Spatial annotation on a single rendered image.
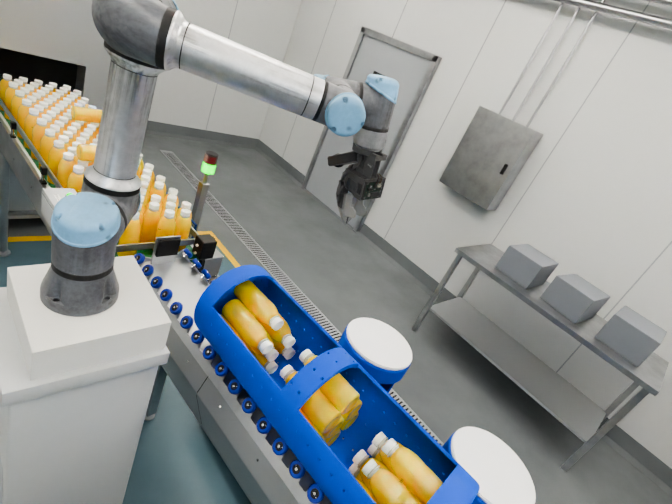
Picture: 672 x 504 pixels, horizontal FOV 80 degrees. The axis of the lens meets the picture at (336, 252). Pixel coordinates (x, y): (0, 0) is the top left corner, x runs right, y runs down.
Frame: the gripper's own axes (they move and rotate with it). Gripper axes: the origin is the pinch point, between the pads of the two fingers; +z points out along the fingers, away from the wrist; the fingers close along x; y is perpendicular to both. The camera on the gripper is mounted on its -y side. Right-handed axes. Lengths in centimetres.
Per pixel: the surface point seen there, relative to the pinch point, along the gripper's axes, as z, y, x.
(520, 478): 64, 62, 39
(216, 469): 153, -34, -13
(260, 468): 66, 17, -27
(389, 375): 62, 13, 28
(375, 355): 58, 6, 26
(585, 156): 14, -56, 321
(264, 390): 41.9, 10.8, -25.0
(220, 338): 40, -10, -28
